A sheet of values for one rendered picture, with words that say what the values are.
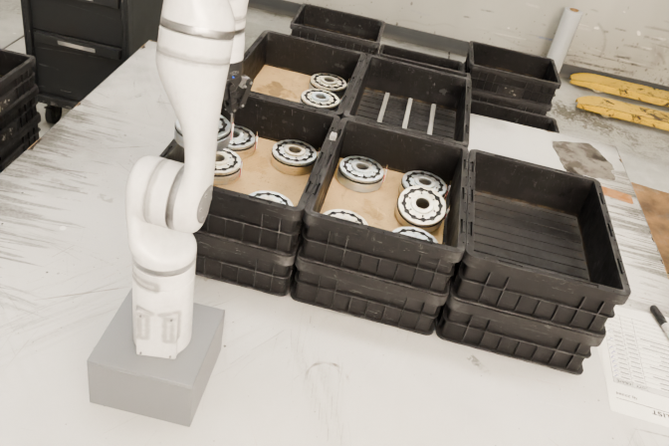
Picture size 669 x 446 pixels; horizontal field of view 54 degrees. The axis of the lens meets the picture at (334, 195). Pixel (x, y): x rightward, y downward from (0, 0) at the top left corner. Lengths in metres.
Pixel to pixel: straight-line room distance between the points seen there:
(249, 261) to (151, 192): 0.45
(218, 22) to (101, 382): 0.60
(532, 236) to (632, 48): 3.46
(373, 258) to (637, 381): 0.59
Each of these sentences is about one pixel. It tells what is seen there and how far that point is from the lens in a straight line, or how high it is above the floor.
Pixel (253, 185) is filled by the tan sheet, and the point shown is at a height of 0.83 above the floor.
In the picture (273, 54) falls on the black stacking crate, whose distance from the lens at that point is 1.92.
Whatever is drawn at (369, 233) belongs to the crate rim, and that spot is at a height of 0.92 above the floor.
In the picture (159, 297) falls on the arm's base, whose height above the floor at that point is 0.93.
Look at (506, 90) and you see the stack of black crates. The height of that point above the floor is 0.51.
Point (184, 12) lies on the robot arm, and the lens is 0.82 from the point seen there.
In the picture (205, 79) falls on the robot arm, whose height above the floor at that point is 1.27.
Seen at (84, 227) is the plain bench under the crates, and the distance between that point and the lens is 1.49.
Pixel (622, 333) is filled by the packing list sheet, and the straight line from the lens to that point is 1.56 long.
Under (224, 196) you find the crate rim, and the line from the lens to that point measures 1.20.
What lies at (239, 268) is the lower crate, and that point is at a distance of 1.31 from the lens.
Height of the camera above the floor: 1.63
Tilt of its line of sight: 35 degrees down
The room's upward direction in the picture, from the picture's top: 12 degrees clockwise
